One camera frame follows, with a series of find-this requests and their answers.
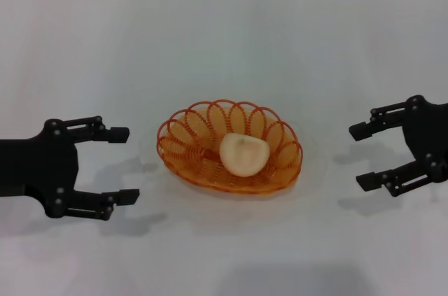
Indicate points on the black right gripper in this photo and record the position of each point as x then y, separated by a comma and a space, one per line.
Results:
430, 135

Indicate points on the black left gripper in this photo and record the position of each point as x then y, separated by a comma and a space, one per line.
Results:
38, 166

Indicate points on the orange woven plastic basket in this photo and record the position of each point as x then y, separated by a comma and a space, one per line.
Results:
196, 170

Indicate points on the pale round peach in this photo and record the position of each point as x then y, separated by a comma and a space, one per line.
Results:
245, 156

